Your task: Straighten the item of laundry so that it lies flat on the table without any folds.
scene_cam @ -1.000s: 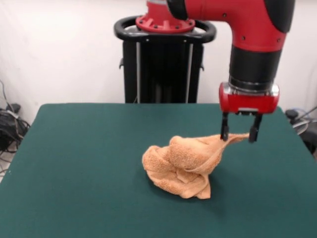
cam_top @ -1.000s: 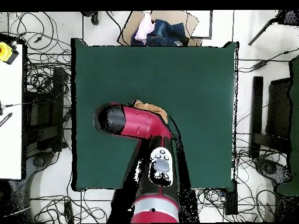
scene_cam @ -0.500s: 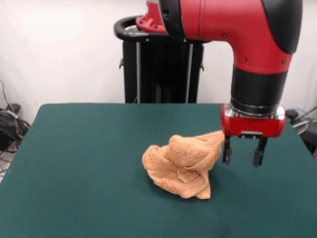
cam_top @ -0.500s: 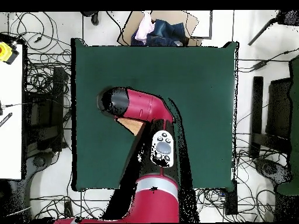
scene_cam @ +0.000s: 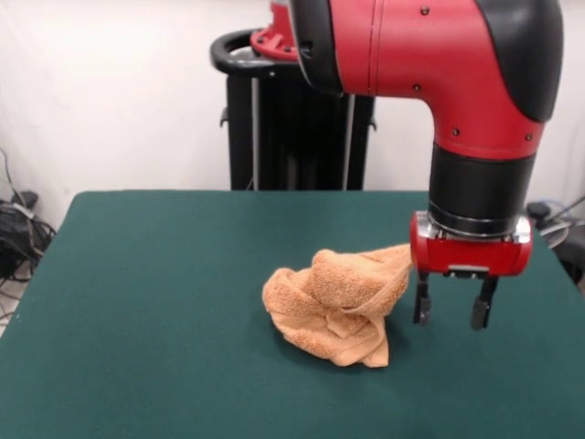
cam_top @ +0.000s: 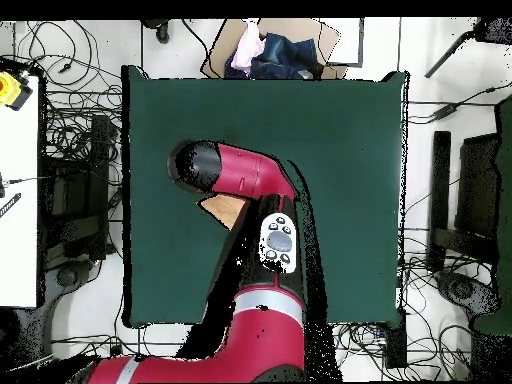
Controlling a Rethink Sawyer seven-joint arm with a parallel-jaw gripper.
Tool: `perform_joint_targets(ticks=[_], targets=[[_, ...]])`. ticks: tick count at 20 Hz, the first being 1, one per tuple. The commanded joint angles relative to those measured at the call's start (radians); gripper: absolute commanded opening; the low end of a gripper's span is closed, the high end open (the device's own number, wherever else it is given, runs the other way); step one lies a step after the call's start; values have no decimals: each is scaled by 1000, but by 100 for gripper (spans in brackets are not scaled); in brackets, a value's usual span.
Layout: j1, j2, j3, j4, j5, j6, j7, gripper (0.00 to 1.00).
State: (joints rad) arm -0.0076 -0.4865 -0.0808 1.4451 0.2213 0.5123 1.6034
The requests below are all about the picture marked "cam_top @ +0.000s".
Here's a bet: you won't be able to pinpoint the orange terry towel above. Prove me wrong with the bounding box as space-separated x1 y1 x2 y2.
198 193 251 232

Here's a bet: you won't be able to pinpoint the black flat tool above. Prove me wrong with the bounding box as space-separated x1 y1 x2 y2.
0 192 22 219

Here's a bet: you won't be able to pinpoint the dark green table cloth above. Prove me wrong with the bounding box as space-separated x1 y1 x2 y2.
121 65 409 329

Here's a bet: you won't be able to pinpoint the blue denim jeans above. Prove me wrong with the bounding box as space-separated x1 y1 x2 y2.
223 32 325 80

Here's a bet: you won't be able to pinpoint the pink garment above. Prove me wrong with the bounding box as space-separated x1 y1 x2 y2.
230 19 267 75

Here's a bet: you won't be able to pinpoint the brown cardboard box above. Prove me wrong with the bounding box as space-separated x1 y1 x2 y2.
200 17 349 80

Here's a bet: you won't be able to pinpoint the black stand base with caster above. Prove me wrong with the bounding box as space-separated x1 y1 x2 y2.
435 269 501 321
41 258 103 313

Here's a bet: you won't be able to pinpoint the white desk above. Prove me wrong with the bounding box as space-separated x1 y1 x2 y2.
0 75 41 309

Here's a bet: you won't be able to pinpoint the green cloth covered table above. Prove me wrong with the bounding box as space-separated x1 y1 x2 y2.
473 95 512 337

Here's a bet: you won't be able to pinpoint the yellow emergency stop button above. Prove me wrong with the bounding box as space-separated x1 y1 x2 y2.
0 71 34 112

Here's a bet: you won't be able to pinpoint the black tripod leg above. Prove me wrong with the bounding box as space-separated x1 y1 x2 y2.
424 17 512 79

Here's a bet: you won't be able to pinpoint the black floor cable tangle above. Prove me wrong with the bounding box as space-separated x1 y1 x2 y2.
335 255 481 381
51 335 177 361
13 19 123 161

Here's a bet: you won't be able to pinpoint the black frame stand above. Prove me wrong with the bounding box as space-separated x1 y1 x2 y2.
39 113 123 263

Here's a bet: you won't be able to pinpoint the black cable with adapter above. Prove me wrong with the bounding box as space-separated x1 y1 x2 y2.
407 81 512 125

